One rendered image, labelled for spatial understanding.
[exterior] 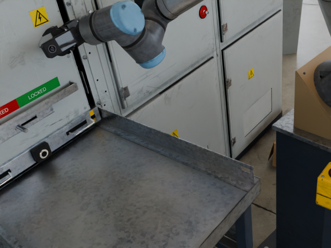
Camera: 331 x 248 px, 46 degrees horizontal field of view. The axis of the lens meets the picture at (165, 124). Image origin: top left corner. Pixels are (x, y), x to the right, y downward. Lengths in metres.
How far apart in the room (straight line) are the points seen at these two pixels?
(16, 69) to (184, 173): 0.61
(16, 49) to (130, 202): 0.57
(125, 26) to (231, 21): 1.10
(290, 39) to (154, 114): 2.26
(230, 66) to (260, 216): 0.82
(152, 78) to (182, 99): 0.25
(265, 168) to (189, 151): 1.30
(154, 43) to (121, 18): 0.14
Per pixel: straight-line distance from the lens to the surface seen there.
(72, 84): 1.36
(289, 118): 1.57
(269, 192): 2.33
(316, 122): 1.46
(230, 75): 2.14
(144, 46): 1.10
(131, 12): 1.06
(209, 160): 1.19
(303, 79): 1.40
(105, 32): 1.08
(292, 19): 3.68
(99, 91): 1.50
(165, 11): 1.16
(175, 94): 1.79
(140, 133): 1.36
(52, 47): 1.14
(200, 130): 2.04
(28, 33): 1.29
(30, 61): 1.30
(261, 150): 2.61
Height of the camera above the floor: 1.63
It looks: 33 degrees down
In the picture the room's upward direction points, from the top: 11 degrees counter-clockwise
